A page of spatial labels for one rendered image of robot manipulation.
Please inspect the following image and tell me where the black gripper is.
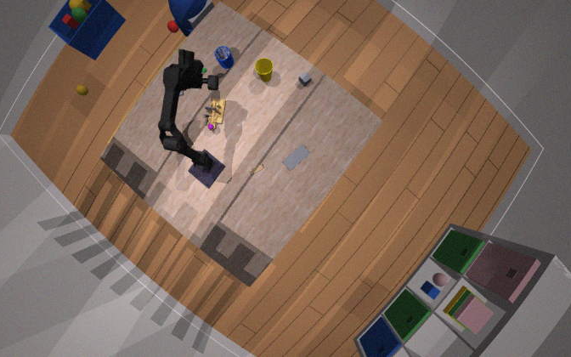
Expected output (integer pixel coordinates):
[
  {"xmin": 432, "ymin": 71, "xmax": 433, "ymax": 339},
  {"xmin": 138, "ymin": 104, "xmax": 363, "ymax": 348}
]
[{"xmin": 187, "ymin": 72, "xmax": 218, "ymax": 90}]

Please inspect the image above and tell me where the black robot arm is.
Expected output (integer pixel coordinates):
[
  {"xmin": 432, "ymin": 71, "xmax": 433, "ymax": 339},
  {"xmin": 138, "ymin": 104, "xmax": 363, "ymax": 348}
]
[{"xmin": 158, "ymin": 49, "xmax": 216, "ymax": 171}]

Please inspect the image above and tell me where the blue mug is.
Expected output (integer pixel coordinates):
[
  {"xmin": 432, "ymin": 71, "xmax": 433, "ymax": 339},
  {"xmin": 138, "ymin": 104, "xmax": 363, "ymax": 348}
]
[{"xmin": 214, "ymin": 46, "xmax": 234, "ymax": 70}]

